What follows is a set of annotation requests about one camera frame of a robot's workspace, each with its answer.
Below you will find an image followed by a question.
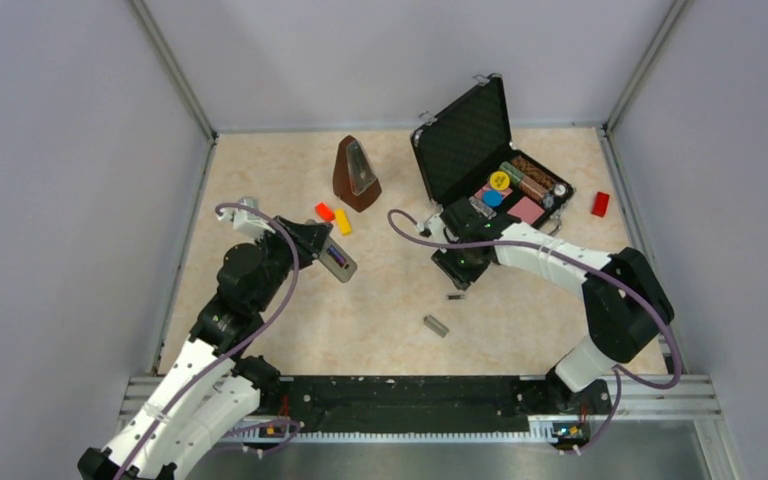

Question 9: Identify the beige remote control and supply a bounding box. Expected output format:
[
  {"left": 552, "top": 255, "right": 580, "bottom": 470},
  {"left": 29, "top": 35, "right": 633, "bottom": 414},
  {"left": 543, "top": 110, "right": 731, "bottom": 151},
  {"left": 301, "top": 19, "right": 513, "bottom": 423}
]
[{"left": 318, "top": 236, "right": 358, "bottom": 283}]

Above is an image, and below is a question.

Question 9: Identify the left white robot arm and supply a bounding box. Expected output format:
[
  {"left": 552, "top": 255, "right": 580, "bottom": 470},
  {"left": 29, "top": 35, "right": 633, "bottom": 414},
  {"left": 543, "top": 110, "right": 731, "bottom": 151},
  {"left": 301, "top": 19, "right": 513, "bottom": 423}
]
[{"left": 77, "top": 211, "right": 332, "bottom": 479}]

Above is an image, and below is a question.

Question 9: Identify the black poker chip case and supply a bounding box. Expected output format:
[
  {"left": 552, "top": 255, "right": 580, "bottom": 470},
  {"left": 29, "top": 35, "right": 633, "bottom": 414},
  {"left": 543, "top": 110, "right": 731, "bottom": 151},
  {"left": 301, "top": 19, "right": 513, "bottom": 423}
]
[{"left": 410, "top": 73, "right": 576, "bottom": 228}]

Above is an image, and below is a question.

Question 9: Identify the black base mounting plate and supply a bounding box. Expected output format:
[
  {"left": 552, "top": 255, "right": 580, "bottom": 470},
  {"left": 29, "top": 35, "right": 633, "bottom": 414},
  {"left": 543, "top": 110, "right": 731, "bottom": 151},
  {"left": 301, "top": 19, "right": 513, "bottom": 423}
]
[{"left": 254, "top": 375, "right": 611, "bottom": 434}]

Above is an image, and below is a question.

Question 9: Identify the blue poker chip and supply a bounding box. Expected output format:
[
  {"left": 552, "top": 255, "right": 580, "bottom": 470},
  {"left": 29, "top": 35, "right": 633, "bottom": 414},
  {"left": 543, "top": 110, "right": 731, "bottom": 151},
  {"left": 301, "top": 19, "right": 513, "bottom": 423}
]
[{"left": 481, "top": 189, "right": 505, "bottom": 208}]

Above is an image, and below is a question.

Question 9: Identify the red toy block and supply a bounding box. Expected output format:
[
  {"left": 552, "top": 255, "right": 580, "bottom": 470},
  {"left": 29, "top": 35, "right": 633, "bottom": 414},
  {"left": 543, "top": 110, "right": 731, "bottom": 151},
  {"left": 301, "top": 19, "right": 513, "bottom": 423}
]
[{"left": 591, "top": 191, "right": 611, "bottom": 218}]

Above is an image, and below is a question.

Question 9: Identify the orange toy block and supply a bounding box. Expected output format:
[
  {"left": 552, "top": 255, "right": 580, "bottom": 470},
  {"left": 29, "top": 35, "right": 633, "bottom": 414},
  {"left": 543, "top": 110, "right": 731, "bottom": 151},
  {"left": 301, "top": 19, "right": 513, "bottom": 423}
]
[{"left": 314, "top": 202, "right": 336, "bottom": 222}]

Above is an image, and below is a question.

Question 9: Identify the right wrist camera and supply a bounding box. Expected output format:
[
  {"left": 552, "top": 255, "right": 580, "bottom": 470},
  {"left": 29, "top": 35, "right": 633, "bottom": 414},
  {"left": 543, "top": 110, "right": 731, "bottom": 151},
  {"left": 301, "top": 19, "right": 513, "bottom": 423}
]
[{"left": 416, "top": 214, "right": 452, "bottom": 244}]

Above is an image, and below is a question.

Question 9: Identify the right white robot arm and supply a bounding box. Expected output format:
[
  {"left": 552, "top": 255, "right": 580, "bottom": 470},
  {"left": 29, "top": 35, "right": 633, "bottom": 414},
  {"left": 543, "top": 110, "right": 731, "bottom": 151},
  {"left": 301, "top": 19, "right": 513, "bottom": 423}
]
[{"left": 418, "top": 199, "right": 674, "bottom": 412}]

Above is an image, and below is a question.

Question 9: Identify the brown metronome with clear cover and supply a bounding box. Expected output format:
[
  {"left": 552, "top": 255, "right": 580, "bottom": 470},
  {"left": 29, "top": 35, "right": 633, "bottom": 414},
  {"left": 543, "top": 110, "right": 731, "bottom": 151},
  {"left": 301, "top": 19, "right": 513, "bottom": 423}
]
[{"left": 332, "top": 135, "right": 382, "bottom": 213}]

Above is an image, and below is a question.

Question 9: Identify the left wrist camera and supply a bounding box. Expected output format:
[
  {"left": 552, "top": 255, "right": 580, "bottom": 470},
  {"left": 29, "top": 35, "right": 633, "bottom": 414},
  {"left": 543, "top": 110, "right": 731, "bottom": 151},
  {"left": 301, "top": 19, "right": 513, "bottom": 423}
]
[{"left": 215, "top": 196, "right": 275, "bottom": 240}]

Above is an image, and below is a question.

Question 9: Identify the yellow toy block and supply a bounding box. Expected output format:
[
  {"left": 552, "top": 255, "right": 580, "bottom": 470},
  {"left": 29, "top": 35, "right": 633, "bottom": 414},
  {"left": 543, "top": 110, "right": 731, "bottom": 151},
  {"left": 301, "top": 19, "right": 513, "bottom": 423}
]
[{"left": 334, "top": 209, "right": 353, "bottom": 236}]

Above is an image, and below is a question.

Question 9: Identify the aluminium frame rail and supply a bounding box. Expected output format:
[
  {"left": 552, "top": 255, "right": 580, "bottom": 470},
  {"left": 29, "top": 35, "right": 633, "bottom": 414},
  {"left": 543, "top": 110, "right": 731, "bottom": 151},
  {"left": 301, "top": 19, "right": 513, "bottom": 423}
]
[{"left": 118, "top": 376, "right": 723, "bottom": 445}]

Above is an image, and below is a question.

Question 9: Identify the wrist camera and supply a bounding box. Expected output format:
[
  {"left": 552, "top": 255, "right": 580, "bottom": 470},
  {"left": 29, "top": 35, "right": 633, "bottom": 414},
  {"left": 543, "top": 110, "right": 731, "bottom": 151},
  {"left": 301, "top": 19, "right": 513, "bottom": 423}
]
[
  {"left": 416, "top": 214, "right": 452, "bottom": 244},
  {"left": 215, "top": 196, "right": 275, "bottom": 240}
]

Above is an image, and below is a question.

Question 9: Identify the yellow big blind chip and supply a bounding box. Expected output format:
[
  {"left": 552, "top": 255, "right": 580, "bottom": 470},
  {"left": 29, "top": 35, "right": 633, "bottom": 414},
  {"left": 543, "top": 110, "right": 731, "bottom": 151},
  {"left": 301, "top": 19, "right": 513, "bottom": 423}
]
[{"left": 487, "top": 170, "right": 511, "bottom": 191}]

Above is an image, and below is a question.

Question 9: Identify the red playing card deck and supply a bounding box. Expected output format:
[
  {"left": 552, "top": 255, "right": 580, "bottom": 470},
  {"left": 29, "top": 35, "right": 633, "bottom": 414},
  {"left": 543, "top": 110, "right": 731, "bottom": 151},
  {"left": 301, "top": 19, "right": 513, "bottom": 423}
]
[{"left": 507, "top": 197, "right": 545, "bottom": 225}]

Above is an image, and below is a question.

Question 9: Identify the purple blue battery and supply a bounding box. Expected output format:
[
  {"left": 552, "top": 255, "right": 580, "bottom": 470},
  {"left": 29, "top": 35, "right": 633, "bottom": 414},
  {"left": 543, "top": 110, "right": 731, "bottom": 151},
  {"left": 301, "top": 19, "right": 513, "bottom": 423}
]
[{"left": 328, "top": 247, "right": 349, "bottom": 269}]

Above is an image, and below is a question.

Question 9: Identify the beige battery cover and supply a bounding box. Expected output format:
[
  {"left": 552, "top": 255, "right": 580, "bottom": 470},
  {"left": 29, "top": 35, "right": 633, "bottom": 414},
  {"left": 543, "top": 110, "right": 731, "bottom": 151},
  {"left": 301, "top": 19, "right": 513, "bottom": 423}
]
[{"left": 423, "top": 315, "right": 450, "bottom": 338}]

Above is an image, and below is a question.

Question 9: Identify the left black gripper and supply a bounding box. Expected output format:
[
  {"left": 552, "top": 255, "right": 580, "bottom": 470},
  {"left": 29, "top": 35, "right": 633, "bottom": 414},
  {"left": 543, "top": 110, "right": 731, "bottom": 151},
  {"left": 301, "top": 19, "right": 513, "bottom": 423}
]
[{"left": 251, "top": 214, "right": 333, "bottom": 312}]

